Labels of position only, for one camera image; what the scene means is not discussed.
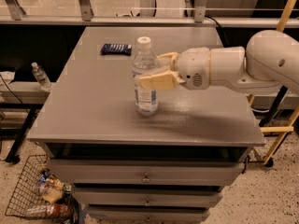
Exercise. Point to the clear water bottle blue label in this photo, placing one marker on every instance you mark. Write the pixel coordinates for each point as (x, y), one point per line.
(146, 102)

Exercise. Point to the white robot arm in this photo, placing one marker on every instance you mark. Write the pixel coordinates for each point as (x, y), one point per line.
(235, 69)

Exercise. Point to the yellow snack bag in basket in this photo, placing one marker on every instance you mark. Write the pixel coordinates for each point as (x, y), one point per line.
(52, 195)

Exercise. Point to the metal rail with brackets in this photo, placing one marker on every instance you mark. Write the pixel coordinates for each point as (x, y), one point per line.
(226, 13)

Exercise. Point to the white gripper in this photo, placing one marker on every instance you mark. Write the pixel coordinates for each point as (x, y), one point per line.
(192, 66)

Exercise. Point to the small clear bottle on shelf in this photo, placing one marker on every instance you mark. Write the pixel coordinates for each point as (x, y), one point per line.
(41, 77)

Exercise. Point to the black wire basket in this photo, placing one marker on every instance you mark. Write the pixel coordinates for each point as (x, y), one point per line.
(35, 178)

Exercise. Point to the grey drawer cabinet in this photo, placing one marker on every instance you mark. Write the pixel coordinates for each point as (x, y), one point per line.
(171, 166)

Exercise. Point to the grey side shelf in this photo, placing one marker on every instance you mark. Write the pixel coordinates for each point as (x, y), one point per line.
(23, 92)

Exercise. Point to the plastic bottle in basket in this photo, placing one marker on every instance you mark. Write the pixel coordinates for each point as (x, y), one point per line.
(49, 210)

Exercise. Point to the yellow wooden frame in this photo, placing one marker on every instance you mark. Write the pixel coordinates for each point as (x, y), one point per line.
(283, 68)

